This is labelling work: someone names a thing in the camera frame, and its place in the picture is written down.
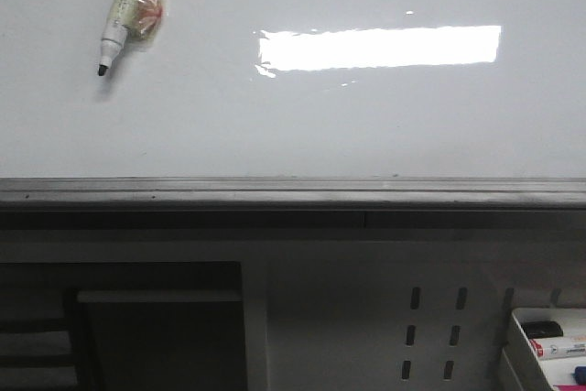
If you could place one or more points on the white black-tip whiteboard marker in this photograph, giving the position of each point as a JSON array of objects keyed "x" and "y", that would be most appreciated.
[{"x": 128, "y": 20}]

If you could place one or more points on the white whiteboard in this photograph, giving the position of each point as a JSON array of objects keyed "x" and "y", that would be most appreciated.
[{"x": 298, "y": 88}]

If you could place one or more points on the grey aluminium marker tray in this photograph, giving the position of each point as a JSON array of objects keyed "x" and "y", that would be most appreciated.
[{"x": 126, "y": 203}]

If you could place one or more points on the white pegboard panel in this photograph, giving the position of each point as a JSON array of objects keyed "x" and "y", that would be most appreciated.
[{"x": 325, "y": 315}]

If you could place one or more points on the dark cabinet with white shelf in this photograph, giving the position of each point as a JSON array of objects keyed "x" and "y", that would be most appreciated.
[{"x": 149, "y": 326}]

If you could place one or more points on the black marker cap in bin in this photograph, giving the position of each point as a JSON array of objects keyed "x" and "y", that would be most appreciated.
[{"x": 542, "y": 329}]

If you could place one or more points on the red white marker in bin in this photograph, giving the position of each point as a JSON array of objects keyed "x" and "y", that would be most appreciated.
[{"x": 558, "y": 347}]

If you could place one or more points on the white plastic storage bin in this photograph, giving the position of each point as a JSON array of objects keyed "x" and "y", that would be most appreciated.
[{"x": 520, "y": 368}]

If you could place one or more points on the blue marker in bin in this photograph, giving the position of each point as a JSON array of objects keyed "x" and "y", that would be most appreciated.
[{"x": 580, "y": 375}]

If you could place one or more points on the pink item in bin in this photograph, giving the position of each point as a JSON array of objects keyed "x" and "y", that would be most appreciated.
[{"x": 570, "y": 387}]

